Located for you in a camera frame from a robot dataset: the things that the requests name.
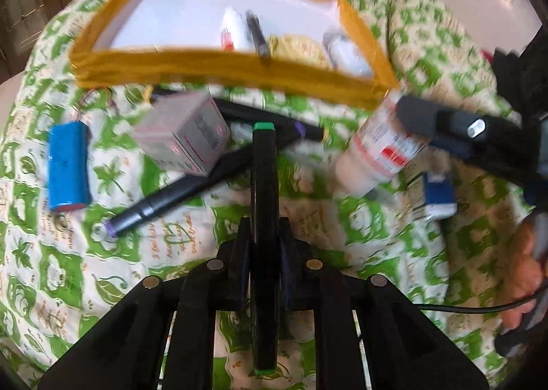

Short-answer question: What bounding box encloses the brown wooden furniture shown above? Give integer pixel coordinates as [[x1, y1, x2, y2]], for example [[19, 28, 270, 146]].
[[0, 0, 73, 83]]

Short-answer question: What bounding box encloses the black marker pen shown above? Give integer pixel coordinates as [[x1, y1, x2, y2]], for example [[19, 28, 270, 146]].
[[245, 10, 272, 60]]

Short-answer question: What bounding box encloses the person's right hand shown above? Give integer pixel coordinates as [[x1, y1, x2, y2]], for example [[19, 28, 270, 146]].
[[499, 223, 548, 331]]

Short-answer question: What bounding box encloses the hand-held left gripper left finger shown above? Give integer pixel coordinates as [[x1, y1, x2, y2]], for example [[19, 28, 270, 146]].
[[38, 216, 253, 390]]

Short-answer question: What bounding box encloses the white cream tube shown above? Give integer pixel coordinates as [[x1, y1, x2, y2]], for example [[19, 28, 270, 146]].
[[220, 6, 250, 53]]

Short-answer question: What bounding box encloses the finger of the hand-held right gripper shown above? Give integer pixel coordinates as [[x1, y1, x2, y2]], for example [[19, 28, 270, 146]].
[[396, 95, 527, 190]]

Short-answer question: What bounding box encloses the blue battery pack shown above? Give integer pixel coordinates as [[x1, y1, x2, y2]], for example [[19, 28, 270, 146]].
[[47, 88, 155, 214]]

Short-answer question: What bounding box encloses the black marker green cap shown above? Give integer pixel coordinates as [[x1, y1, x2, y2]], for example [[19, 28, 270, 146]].
[[251, 122, 281, 379]]

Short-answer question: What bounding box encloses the black marker purple cap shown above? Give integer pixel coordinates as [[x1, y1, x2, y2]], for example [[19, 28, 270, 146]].
[[102, 145, 254, 240]]

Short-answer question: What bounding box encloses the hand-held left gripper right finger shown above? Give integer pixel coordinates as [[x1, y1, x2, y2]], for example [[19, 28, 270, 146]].
[[278, 216, 491, 390]]

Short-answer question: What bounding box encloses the green printed blanket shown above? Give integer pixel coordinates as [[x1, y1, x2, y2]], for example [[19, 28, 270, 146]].
[[0, 0, 536, 390]]

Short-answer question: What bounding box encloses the large white bottle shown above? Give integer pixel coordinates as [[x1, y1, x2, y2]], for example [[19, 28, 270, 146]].
[[322, 25, 372, 77]]

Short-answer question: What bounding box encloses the small blue white box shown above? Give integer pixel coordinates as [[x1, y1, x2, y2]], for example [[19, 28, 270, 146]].
[[403, 171, 457, 220]]

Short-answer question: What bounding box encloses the yellow edged tray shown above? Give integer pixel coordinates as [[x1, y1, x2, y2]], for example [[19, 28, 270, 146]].
[[70, 0, 400, 113]]

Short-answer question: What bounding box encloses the white bottle red label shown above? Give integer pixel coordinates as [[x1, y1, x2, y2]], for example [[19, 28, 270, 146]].
[[335, 89, 431, 198]]

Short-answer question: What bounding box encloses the black marker yellow cap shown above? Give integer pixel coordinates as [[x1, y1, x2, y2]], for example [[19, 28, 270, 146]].
[[213, 98, 329, 143]]

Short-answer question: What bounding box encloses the black cable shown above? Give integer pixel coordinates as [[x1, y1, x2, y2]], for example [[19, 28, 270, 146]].
[[414, 289, 544, 314]]

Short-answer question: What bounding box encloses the grey cardboard box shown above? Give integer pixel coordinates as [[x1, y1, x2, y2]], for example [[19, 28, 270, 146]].
[[132, 90, 231, 177]]

